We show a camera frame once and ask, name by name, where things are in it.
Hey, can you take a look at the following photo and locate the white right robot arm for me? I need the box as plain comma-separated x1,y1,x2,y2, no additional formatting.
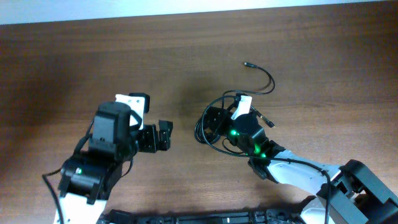
198,106,397,223

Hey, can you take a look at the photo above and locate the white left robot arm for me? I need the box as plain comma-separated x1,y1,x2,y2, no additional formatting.
54,102,173,223

